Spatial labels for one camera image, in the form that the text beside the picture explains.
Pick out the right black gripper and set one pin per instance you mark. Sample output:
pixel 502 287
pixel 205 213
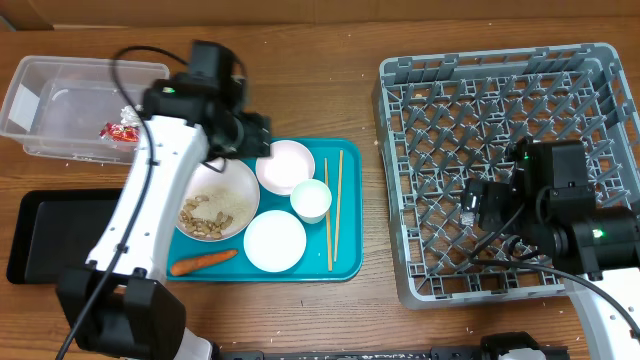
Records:
pixel 494 198

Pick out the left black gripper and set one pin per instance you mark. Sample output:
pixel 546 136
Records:
pixel 257 136

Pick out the white bowl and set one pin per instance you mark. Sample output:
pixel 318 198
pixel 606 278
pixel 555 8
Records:
pixel 289 164
pixel 275 241

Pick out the white cup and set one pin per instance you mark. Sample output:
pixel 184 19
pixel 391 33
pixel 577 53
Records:
pixel 311 200

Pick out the wooden chopstick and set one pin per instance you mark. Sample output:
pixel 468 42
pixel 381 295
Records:
pixel 328 217
pixel 338 207

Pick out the white tissue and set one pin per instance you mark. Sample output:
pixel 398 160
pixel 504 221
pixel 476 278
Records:
pixel 130 117

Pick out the red snack wrapper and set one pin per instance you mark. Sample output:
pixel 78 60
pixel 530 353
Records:
pixel 119 133

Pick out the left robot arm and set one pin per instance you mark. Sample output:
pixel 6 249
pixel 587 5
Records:
pixel 117 303

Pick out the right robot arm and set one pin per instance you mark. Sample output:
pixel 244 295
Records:
pixel 550 204

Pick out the grey dishwasher rack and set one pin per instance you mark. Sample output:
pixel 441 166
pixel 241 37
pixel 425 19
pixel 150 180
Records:
pixel 443 119

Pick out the pile of white rice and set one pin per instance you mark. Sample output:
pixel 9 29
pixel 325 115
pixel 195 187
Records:
pixel 213 200

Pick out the white plate with food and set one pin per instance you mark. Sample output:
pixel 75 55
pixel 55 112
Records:
pixel 233 174

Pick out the pile of peanut shells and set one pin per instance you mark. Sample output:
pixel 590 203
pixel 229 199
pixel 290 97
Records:
pixel 200 222

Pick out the teal serving tray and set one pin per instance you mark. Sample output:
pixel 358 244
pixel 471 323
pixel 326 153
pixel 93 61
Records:
pixel 343 161

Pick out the orange carrot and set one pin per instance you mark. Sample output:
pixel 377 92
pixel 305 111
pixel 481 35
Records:
pixel 187 266

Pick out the clear plastic storage bin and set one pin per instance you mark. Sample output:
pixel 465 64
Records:
pixel 56 107

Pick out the black plastic tray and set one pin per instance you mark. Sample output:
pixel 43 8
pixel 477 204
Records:
pixel 56 229

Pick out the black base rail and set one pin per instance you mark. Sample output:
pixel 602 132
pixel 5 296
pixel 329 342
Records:
pixel 435 353

